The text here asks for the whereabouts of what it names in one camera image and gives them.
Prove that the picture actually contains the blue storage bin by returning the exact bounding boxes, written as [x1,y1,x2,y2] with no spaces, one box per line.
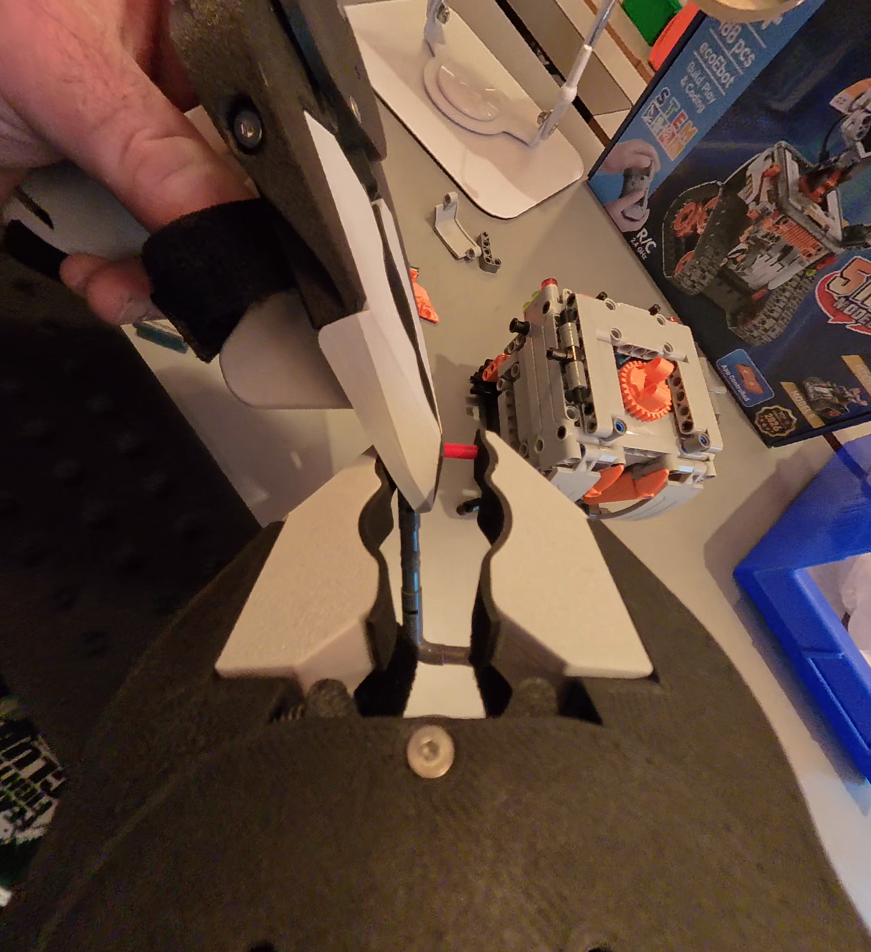
[733,421,871,816]

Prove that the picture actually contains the dark grey axle pin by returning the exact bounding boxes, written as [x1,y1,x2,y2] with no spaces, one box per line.
[394,499,424,644]

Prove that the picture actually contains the white stand base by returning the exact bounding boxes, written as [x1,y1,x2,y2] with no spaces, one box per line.
[349,0,622,221]

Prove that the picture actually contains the orange panel piece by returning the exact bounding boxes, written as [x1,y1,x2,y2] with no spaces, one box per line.
[410,268,441,325]

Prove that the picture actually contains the blue robot kit box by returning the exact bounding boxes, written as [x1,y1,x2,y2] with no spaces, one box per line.
[587,0,871,447]

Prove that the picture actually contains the white printed cloth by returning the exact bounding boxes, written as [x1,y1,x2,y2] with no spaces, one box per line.
[0,712,67,901]

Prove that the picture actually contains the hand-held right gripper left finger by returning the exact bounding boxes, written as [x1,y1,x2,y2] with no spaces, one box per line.
[216,454,406,718]

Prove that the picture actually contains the green bin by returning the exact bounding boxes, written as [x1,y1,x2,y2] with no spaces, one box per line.
[622,0,677,38]

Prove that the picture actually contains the grey white toy robot model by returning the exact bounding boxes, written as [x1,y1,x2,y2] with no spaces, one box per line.
[470,276,726,522]

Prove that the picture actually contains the light grey curved panel piece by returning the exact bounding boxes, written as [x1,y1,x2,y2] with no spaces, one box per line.
[436,194,481,261]

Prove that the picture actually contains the dark grey elbow connector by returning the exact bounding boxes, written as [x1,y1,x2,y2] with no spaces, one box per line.
[413,633,478,667]

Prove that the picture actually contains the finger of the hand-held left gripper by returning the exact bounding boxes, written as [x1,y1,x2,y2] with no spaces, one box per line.
[302,108,444,510]
[373,197,444,444]

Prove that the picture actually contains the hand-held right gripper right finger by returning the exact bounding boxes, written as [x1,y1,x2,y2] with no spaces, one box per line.
[468,432,653,718]

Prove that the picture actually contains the person's left hand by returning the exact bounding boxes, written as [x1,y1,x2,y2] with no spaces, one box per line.
[0,0,258,325]

